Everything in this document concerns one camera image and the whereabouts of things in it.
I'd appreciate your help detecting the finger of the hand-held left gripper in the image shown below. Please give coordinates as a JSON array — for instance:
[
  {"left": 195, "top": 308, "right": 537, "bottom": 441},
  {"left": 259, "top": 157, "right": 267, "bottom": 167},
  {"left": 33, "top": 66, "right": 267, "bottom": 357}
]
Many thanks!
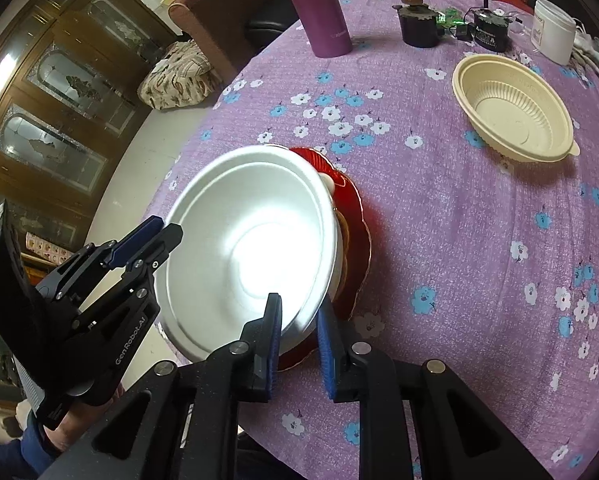
[
  {"left": 36, "top": 215, "right": 165, "bottom": 306},
  {"left": 74, "top": 224, "right": 185, "bottom": 333}
]

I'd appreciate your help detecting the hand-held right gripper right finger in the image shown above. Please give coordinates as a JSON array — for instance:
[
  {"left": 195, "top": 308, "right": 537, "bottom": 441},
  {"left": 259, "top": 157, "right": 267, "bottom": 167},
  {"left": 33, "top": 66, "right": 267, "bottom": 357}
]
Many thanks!
[{"left": 317, "top": 304, "right": 555, "bottom": 480}]

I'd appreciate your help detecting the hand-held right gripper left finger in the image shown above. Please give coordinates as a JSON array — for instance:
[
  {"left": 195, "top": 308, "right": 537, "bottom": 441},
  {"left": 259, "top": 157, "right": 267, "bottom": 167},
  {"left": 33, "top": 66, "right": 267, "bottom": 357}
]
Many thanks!
[{"left": 44, "top": 292, "right": 283, "bottom": 480}]

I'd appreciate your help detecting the red gold-rimmed glass plate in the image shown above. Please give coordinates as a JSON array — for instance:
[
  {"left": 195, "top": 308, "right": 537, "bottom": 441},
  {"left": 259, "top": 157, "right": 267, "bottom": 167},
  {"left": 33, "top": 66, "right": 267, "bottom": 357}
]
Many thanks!
[
  {"left": 278, "top": 169, "right": 373, "bottom": 372},
  {"left": 286, "top": 146, "right": 336, "bottom": 173}
]

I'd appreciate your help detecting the person's left forearm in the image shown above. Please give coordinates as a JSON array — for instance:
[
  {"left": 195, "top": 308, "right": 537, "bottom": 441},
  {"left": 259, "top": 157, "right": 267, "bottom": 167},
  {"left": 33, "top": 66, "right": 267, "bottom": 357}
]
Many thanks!
[{"left": 22, "top": 385, "right": 127, "bottom": 476}]

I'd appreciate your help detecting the patterned cardboard box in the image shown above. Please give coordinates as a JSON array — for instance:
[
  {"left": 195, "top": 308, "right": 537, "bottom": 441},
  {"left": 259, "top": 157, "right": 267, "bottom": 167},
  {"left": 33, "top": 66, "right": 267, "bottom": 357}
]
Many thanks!
[{"left": 24, "top": 231, "right": 77, "bottom": 266}]

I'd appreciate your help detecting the wooden cabinet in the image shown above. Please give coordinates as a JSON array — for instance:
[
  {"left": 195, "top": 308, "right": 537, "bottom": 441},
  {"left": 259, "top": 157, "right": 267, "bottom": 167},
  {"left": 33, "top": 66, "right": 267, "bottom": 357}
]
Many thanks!
[{"left": 0, "top": 0, "right": 180, "bottom": 241}]

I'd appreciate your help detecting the purple floral tablecloth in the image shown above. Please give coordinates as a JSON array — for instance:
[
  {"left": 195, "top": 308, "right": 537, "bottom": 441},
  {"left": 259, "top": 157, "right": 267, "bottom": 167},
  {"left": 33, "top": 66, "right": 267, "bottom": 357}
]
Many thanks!
[{"left": 146, "top": 0, "right": 599, "bottom": 480}]

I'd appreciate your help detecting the patterned cushion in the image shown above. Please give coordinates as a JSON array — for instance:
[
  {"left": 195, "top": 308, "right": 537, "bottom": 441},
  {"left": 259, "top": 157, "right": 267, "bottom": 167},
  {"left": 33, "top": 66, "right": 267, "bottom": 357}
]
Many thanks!
[{"left": 138, "top": 40, "right": 216, "bottom": 111}]

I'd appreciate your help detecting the brown armchair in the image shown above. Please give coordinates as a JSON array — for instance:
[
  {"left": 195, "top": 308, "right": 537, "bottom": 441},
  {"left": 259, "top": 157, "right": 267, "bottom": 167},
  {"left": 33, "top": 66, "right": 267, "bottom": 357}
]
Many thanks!
[{"left": 168, "top": 0, "right": 285, "bottom": 81}]

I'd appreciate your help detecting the purple tumbler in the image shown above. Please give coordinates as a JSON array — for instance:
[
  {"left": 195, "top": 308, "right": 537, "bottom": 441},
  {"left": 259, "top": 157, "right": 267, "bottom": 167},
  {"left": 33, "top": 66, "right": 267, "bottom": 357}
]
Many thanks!
[{"left": 273, "top": 0, "right": 353, "bottom": 59}]

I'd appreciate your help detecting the black gear motor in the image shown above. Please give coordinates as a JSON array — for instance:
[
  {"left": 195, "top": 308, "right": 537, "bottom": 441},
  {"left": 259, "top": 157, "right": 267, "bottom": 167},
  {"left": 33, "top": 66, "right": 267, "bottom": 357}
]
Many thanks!
[{"left": 392, "top": 4, "right": 443, "bottom": 49}]

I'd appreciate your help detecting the green circuit board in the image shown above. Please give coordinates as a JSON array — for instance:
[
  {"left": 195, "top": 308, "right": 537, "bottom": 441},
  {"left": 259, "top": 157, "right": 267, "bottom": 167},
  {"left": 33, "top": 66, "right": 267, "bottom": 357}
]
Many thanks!
[{"left": 437, "top": 7, "right": 469, "bottom": 37}]

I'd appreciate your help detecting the black cylindrical motor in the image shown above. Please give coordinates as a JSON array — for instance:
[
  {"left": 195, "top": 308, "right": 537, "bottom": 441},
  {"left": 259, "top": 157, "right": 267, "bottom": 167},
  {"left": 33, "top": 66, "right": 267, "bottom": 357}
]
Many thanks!
[{"left": 472, "top": 7, "right": 513, "bottom": 54}]

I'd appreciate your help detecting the white plastic jar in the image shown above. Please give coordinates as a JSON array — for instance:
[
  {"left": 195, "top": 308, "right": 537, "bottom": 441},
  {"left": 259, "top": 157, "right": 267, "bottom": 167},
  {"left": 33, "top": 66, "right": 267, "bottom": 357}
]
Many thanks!
[{"left": 532, "top": 0, "right": 579, "bottom": 66}]

